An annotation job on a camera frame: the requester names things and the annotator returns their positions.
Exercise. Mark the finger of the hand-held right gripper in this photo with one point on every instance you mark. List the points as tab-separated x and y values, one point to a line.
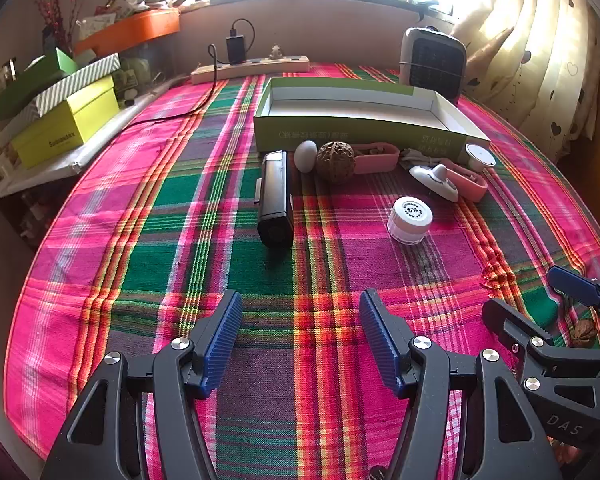
575	285
505	317

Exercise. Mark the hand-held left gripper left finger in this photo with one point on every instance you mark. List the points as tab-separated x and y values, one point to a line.
225	340

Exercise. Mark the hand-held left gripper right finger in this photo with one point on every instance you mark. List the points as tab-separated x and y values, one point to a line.
380	340

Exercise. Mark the small brown walnut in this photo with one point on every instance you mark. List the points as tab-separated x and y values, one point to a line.
584	334

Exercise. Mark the white jar with printed lid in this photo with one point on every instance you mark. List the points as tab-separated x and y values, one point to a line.
411	215

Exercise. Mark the pink clip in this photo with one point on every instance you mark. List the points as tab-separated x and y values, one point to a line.
467	185
375	160

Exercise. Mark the white panda face toy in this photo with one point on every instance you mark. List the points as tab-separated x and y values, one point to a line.
437	180

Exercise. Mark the black rectangular device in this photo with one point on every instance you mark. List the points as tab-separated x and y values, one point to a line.
275	195

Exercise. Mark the white green round lid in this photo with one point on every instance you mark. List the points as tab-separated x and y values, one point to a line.
480	157

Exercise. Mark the large brown walnut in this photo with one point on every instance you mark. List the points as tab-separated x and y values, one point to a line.
336	162

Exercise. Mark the small grey clip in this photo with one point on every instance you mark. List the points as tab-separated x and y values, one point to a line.
415	157

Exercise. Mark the white egg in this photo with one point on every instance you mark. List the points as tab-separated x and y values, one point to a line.
306	156

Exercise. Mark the green white cardboard box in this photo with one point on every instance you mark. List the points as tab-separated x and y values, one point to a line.
355	110

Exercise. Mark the pink green plaid tablecloth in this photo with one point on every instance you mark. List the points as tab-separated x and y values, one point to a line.
180	210

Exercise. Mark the cream heart print curtain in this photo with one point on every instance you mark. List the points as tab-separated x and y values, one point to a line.
540	60

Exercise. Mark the yellow green box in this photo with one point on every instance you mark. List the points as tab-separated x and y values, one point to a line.
65	127

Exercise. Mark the grey black fan heater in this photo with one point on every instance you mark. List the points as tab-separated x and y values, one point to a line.
430	60

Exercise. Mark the beige power strip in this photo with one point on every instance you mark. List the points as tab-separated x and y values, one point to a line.
260	66

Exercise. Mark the glass tank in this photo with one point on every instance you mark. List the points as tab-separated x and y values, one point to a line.
150	65

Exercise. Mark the black charger adapter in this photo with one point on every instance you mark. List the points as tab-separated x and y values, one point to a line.
235	49

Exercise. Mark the grey plug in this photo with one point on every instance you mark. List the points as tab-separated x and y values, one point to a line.
276	51

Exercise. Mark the green white striped box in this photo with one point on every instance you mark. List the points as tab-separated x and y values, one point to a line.
75	85

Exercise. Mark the black window latch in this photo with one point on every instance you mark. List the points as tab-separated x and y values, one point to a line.
425	9

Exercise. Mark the green box lid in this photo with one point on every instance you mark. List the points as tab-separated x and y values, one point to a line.
30	85

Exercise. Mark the orange tray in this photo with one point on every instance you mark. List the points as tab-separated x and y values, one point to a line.
135	27

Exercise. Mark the red branch decoration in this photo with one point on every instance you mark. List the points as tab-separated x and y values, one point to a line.
50	5

